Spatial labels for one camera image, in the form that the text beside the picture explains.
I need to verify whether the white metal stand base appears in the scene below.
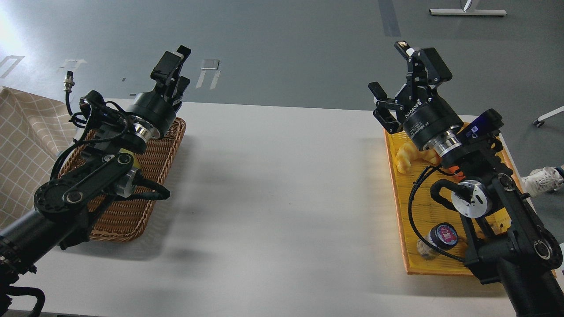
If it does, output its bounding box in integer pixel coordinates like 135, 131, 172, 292
429, 0, 507, 17

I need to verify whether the toy croissant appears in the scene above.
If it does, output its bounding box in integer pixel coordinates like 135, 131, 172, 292
395, 142, 442, 174

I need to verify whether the yellow plastic tray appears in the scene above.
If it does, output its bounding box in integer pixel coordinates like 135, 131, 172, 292
383, 122, 557, 277

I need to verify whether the small glass jar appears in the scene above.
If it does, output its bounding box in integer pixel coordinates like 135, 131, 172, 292
416, 222, 459, 260

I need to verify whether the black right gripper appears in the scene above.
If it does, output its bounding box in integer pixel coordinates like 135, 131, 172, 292
368, 41, 463, 151

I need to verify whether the yellow tape roll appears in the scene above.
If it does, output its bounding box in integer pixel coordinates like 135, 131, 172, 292
119, 148, 141, 169

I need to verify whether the toy carrot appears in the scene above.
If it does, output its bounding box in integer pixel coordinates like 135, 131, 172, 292
448, 165, 465, 179

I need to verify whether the white chair leg with caster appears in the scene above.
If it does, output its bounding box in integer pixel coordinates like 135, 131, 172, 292
532, 106, 564, 128

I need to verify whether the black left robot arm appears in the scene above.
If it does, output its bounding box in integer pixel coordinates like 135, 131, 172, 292
1, 45, 191, 317

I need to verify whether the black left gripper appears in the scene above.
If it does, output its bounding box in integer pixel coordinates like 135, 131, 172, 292
127, 45, 192, 138

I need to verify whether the white sneaker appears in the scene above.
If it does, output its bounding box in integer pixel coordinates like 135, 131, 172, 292
520, 166, 564, 197

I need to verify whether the beige checkered cloth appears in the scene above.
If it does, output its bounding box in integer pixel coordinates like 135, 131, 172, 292
0, 87, 77, 228

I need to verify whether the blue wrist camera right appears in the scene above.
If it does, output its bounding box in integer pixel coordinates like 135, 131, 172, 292
457, 108, 504, 143

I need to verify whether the brown wicker basket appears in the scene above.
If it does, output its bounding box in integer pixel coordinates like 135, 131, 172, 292
57, 116, 187, 243

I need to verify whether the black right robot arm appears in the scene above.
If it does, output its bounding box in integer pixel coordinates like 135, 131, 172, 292
368, 41, 563, 317

